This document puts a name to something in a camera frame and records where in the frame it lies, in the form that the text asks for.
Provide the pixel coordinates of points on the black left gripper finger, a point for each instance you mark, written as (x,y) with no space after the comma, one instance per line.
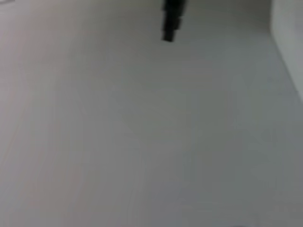
(172,21)

